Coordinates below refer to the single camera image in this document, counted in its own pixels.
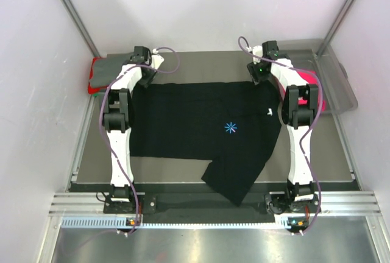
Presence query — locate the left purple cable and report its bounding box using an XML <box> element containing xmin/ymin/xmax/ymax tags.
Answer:
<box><xmin>99</xmin><ymin>46</ymin><xmax>181</xmax><ymax>234</ymax></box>

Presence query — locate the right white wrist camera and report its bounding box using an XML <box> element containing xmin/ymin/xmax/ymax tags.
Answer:
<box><xmin>247</xmin><ymin>45</ymin><xmax>263</xmax><ymax>57</ymax></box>

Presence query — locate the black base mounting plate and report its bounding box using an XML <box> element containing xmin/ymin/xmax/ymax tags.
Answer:
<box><xmin>103</xmin><ymin>182</ymin><xmax>322</xmax><ymax>224</ymax></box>

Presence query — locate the slotted cable duct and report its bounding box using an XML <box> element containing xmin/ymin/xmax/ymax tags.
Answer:
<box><xmin>61</xmin><ymin>216</ymin><xmax>292</xmax><ymax>230</ymax></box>

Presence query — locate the pink t shirt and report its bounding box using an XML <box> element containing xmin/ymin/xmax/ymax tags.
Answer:
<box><xmin>297</xmin><ymin>70</ymin><xmax>326</xmax><ymax>112</ymax></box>

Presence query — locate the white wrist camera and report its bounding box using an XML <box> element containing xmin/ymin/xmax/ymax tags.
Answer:
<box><xmin>247</xmin><ymin>45</ymin><xmax>263</xmax><ymax>57</ymax></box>
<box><xmin>151</xmin><ymin>47</ymin><xmax>165</xmax><ymax>70</ymax></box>

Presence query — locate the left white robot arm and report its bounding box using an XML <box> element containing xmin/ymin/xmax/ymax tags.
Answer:
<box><xmin>99</xmin><ymin>46</ymin><xmax>164</xmax><ymax>214</ymax></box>

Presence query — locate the folded red t shirt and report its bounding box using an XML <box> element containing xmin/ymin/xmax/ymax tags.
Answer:
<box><xmin>87</xmin><ymin>57</ymin><xmax>106</xmax><ymax>95</ymax></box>

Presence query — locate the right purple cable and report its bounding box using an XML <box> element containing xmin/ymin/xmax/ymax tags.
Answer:
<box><xmin>237</xmin><ymin>35</ymin><xmax>322</xmax><ymax>236</ymax></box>

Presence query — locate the black t shirt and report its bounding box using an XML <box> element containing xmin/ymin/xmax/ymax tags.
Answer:
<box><xmin>130</xmin><ymin>81</ymin><xmax>281</xmax><ymax>206</ymax></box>

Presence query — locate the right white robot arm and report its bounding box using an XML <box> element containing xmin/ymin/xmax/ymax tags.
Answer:
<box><xmin>244</xmin><ymin>41</ymin><xmax>324</xmax><ymax>213</ymax></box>

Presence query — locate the folded grey t shirt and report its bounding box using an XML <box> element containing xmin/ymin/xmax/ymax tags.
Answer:
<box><xmin>89</xmin><ymin>53</ymin><xmax>132</xmax><ymax>88</ymax></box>

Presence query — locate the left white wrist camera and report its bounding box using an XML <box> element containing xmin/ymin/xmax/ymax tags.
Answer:
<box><xmin>151</xmin><ymin>47</ymin><xmax>165</xmax><ymax>70</ymax></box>

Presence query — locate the right aluminium frame post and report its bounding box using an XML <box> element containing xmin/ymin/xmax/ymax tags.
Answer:
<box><xmin>316</xmin><ymin>0</ymin><xmax>356</xmax><ymax>57</ymax></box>

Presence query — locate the purple cable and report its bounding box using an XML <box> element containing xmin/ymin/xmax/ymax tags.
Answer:
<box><xmin>99</xmin><ymin>46</ymin><xmax>181</xmax><ymax>234</ymax></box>
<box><xmin>237</xmin><ymin>35</ymin><xmax>322</xmax><ymax>236</ymax></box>

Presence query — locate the aluminium rail frame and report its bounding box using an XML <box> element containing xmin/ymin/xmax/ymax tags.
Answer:
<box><xmin>36</xmin><ymin>191</ymin><xmax>389</xmax><ymax>262</ymax></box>

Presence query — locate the clear plastic bin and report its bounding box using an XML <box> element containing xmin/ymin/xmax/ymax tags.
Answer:
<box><xmin>277</xmin><ymin>39</ymin><xmax>358</xmax><ymax>114</ymax></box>

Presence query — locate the left aluminium frame post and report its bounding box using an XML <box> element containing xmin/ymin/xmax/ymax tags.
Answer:
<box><xmin>60</xmin><ymin>0</ymin><xmax>101</xmax><ymax>57</ymax></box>

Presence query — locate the aluminium frame post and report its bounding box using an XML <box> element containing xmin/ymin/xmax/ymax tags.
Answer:
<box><xmin>60</xmin><ymin>0</ymin><xmax>101</xmax><ymax>57</ymax></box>
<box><xmin>316</xmin><ymin>0</ymin><xmax>356</xmax><ymax>57</ymax></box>

